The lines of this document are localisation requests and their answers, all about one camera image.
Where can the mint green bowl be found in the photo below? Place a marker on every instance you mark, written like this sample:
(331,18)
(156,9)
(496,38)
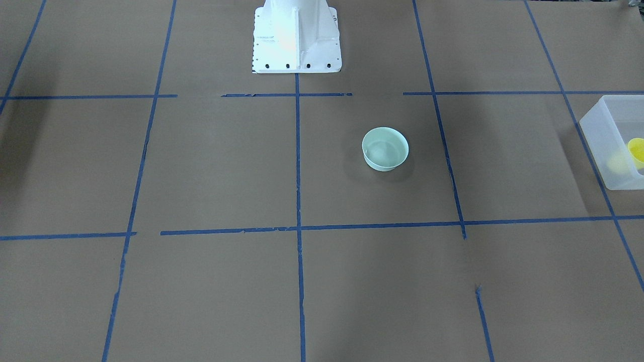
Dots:
(384,149)

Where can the yellow plastic cup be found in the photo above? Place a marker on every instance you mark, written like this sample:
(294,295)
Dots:
(635,148)

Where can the translucent white plastic box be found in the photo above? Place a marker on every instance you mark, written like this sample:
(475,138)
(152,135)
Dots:
(608,127)

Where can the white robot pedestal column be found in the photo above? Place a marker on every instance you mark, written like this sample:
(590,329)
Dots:
(296,37)

